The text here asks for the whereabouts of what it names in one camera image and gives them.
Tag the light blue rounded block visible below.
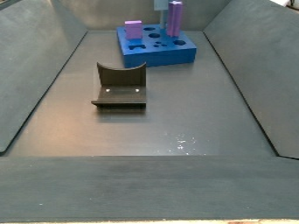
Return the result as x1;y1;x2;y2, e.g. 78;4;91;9
153;0;168;29

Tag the blue shape-sorting board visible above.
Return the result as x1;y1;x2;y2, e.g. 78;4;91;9
116;24;197;68

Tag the black curved fixture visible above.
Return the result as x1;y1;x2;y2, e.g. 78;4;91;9
90;64;146;108

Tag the purple rectangular block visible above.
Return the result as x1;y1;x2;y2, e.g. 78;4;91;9
125;20;142;39

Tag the purple star-shaped block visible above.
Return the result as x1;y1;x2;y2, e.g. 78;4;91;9
165;0;182;37

